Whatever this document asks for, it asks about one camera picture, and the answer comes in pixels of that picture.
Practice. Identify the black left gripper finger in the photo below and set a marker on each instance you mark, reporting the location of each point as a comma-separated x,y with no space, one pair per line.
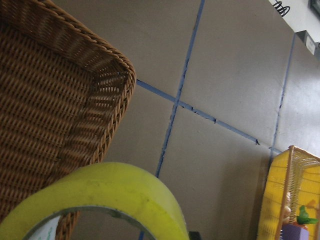
194,235

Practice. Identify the yellow tape roll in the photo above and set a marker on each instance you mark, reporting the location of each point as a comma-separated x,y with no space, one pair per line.
122,190

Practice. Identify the yellow plastic woven basket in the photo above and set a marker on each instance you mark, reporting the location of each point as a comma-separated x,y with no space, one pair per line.
296,171

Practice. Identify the brown wicker basket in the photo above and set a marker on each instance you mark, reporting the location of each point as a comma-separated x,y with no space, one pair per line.
63,93

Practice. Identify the toy croissant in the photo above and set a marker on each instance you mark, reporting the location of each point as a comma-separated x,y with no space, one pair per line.
287,209

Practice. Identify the purple foam cube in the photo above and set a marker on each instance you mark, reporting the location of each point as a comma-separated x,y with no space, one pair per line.
294,232

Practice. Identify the toy carrot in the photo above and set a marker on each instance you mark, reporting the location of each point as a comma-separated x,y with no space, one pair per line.
303,219

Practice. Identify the aluminium frame post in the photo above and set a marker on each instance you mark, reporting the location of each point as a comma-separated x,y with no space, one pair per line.
311,45

